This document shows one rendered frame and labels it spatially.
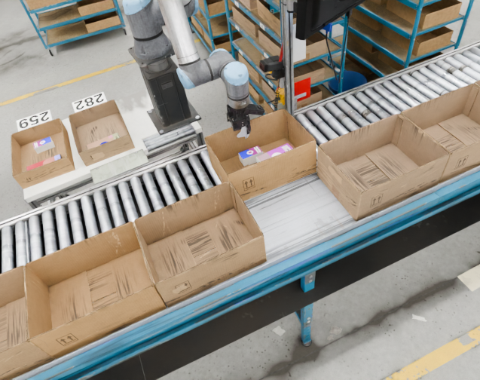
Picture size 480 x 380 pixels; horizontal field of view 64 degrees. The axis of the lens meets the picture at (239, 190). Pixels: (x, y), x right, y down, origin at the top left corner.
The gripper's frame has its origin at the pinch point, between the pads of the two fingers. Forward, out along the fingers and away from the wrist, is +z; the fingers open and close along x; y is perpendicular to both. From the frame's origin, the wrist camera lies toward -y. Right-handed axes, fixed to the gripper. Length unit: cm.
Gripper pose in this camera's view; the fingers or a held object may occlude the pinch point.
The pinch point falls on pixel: (246, 134)
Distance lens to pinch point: 177.2
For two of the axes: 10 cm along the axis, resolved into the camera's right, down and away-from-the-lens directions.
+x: 4.1, 7.2, -5.6
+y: -9.1, 3.8, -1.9
